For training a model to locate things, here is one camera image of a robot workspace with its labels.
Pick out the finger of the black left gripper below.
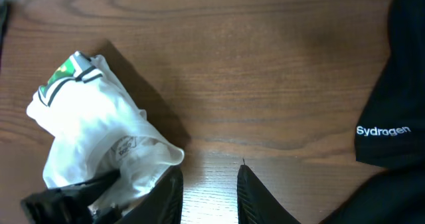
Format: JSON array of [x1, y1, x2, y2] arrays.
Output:
[[21, 170, 122, 224]]

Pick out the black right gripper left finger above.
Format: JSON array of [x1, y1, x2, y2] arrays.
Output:
[[117, 167, 183, 224]]

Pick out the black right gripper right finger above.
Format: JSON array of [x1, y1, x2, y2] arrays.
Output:
[[236, 165, 300, 224]]

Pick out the white t-shirt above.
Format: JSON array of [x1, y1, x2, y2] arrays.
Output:
[[27, 52, 185, 210]]

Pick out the black garment pile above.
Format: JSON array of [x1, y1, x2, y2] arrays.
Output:
[[323, 0, 424, 223]]

